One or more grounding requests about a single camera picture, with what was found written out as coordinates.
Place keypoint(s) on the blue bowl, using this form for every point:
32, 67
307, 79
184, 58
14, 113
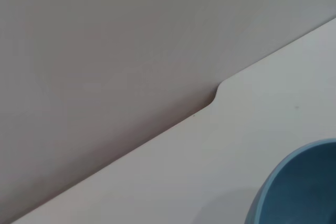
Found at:
302, 187

